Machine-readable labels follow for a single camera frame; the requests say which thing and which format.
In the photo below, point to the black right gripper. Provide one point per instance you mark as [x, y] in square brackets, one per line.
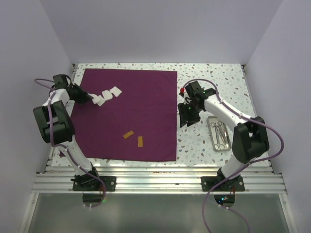
[184, 117]

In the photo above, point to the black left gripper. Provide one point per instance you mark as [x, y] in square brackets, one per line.
[84, 97]

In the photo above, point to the white gauze pad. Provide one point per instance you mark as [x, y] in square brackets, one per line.
[98, 100]
[115, 91]
[107, 95]

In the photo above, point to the steel surgical forceps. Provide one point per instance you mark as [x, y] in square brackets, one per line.
[219, 126]

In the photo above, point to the curved steel tweezers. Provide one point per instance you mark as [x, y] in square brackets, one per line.
[225, 137]

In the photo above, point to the steel surgical scissors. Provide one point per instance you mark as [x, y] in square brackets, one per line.
[219, 145]

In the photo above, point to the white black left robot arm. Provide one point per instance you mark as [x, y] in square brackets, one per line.
[56, 127]

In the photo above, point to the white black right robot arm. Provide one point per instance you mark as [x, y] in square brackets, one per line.
[250, 139]

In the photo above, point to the steel instrument tray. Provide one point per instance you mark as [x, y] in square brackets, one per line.
[212, 134]

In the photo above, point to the purple cloth mat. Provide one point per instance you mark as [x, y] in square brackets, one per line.
[147, 106]

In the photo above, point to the tan adhesive bandage strip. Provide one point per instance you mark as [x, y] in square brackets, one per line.
[128, 134]
[140, 141]

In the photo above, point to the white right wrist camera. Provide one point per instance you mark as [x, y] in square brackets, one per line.
[183, 93]

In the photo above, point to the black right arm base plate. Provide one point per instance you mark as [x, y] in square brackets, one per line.
[236, 184]

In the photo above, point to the aluminium frame rail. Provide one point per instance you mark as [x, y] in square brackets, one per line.
[159, 180]

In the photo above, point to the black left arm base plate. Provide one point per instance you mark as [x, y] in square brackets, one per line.
[95, 185]

